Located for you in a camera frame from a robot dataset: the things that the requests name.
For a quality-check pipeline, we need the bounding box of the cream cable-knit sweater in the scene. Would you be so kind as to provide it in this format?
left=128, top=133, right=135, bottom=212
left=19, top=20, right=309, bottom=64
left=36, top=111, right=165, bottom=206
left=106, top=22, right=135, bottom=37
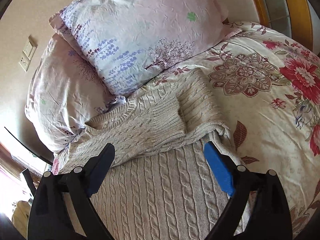
left=57, top=68, right=241, bottom=239

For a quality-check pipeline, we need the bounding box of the brown window curtain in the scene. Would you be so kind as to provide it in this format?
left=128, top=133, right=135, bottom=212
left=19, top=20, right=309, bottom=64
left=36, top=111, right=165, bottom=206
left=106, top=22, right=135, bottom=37
left=0, top=144, right=24, bottom=180

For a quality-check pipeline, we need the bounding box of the dark glass bedside tabletop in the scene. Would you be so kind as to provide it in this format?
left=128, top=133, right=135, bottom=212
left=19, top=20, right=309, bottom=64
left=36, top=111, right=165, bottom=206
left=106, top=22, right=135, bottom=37
left=4, top=127, right=54, bottom=165

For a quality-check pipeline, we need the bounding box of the lower pink print pillow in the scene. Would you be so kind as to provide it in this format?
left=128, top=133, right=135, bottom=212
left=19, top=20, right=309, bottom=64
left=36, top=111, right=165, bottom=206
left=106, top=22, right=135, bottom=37
left=24, top=33, right=127, bottom=153

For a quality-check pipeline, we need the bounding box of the upper lavender print pillow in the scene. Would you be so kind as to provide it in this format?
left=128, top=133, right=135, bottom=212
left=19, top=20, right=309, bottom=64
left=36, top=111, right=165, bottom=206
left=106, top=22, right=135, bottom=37
left=49, top=0, right=239, bottom=95

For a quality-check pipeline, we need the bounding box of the white wall power socket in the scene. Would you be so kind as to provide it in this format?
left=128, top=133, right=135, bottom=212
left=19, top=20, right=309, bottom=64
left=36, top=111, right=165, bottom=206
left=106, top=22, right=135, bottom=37
left=18, top=53, right=30, bottom=72

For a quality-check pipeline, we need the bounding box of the beige wall switch plate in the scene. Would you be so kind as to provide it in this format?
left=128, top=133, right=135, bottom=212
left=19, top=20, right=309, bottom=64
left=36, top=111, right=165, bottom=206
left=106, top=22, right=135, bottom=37
left=23, top=36, right=37, bottom=60

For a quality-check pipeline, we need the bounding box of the wooden headboard frame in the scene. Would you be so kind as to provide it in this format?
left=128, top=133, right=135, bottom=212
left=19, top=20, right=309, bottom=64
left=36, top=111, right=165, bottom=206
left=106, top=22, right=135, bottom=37
left=253, top=0, right=313, bottom=50

